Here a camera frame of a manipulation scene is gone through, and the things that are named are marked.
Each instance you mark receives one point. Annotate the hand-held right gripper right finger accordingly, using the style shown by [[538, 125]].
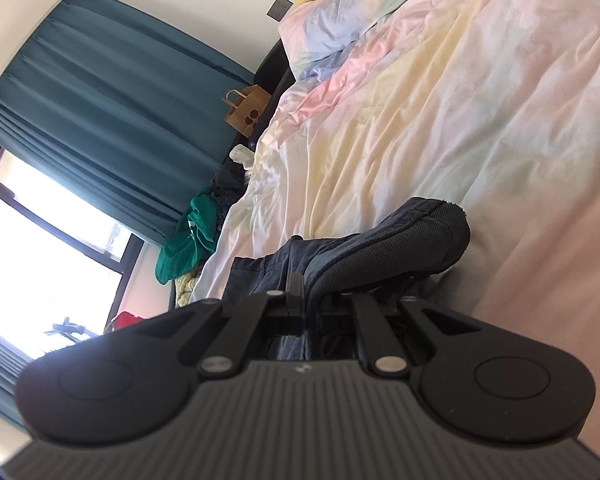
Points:
[[362, 310]]

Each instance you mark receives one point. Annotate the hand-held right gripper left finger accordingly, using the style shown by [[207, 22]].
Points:
[[292, 305]]

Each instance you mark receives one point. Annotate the dark denim pants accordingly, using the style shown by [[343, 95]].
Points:
[[380, 250]]

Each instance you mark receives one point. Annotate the dark clothes heap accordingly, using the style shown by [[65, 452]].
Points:
[[230, 185]]

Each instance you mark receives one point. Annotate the pale yellow cloth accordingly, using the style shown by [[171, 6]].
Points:
[[186, 290]]

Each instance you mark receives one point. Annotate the green garment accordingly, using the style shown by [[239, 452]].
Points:
[[200, 215]]

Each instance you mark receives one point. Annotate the white cloth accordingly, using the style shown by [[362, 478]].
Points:
[[242, 155]]

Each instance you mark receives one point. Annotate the red cloth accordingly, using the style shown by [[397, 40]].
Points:
[[126, 320]]

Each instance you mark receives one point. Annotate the black framed window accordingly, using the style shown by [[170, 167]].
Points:
[[130, 255]]

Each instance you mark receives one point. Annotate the brown paper bag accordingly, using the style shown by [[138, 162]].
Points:
[[250, 110]]

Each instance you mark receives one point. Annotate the pastel bed sheet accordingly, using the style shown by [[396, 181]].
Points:
[[480, 135]]

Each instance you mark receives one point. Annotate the black armchair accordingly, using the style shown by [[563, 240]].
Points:
[[275, 70]]

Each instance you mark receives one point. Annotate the pastel pillow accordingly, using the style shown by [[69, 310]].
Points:
[[340, 20]]

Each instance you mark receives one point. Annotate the grey wall switch plate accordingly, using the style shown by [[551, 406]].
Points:
[[280, 8]]

